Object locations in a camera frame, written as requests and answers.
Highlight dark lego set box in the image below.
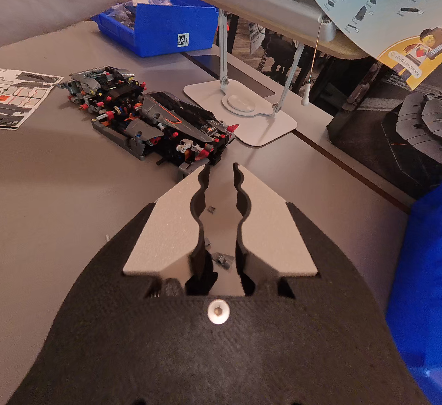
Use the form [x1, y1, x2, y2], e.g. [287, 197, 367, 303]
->
[326, 62, 442, 200]

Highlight white adjustable book stand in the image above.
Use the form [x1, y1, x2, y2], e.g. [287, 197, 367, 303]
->
[180, 0, 337, 147]

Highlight lego sticker sheet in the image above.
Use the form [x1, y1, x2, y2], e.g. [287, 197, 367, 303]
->
[0, 68, 65, 130]

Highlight lego pieces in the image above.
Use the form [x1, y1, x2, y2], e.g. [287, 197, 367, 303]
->
[105, 205, 235, 271]

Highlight lego instruction booklet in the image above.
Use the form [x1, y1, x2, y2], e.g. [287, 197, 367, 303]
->
[183, 0, 442, 90]

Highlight dark grey lego car model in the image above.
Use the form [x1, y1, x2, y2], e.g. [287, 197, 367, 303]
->
[56, 66, 240, 182]

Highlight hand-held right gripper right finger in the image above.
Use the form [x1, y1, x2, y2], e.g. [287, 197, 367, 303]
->
[232, 162, 318, 296]

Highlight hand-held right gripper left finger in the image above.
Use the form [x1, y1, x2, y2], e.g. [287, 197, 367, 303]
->
[122, 164, 219, 293]

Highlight blue plastic parts bin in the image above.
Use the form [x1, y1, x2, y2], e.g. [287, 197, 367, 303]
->
[385, 188, 442, 405]
[90, 0, 220, 58]

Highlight bundle of clear plastic bags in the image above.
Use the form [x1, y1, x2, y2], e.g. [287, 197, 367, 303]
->
[105, 0, 173, 29]

